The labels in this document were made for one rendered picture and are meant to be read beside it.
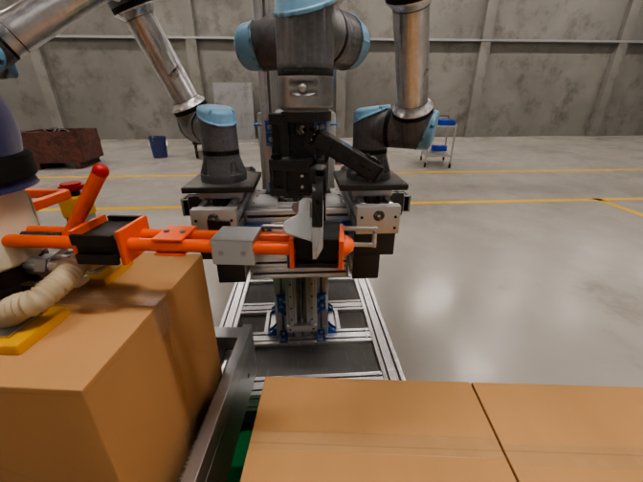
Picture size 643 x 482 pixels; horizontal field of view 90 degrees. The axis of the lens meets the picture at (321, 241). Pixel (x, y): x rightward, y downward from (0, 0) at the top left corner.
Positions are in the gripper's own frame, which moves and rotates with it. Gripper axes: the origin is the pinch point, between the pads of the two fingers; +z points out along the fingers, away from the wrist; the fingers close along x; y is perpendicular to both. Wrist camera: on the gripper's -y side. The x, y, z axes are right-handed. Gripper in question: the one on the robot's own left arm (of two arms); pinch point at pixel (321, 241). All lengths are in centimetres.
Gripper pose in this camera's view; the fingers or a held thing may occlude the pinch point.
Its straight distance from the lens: 53.4
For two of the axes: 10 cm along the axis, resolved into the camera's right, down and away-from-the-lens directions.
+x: -0.6, 4.1, -9.1
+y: -10.0, -0.2, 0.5
